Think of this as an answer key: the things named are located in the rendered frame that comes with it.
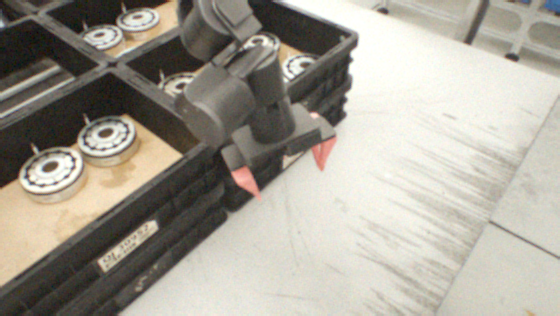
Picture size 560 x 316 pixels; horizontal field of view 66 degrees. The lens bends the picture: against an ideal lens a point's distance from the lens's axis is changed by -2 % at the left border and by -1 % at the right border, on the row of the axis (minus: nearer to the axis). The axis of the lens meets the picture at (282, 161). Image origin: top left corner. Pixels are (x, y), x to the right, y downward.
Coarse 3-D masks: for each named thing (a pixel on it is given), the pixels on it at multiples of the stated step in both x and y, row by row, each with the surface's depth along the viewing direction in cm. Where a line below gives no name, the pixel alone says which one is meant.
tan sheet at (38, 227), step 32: (128, 160) 79; (160, 160) 79; (0, 192) 74; (96, 192) 74; (128, 192) 74; (0, 224) 70; (32, 224) 70; (64, 224) 70; (0, 256) 66; (32, 256) 66
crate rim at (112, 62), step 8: (72, 0) 100; (80, 0) 101; (48, 8) 97; (56, 8) 98; (40, 16) 95; (48, 16) 95; (56, 24) 93; (64, 32) 90; (72, 32) 90; (168, 32) 90; (80, 40) 88; (152, 40) 88; (88, 48) 86; (96, 48) 86; (136, 48) 86; (104, 56) 84; (120, 56) 84; (128, 56) 85; (112, 64) 84
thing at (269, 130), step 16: (288, 96) 53; (256, 112) 51; (272, 112) 51; (288, 112) 52; (304, 112) 57; (240, 128) 57; (256, 128) 53; (272, 128) 52; (288, 128) 53; (304, 128) 55; (240, 144) 55; (256, 144) 54; (272, 144) 54; (288, 144) 54
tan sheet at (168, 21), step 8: (160, 8) 117; (168, 8) 117; (160, 16) 114; (168, 16) 114; (168, 24) 112; (176, 24) 112; (160, 32) 109; (128, 40) 106; (144, 40) 106; (128, 48) 104
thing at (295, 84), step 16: (272, 0) 100; (304, 16) 96; (320, 16) 95; (176, 32) 90; (352, 32) 90; (144, 48) 86; (336, 48) 86; (352, 48) 89; (320, 64) 83; (144, 80) 80; (288, 80) 79; (304, 80) 81; (160, 96) 76
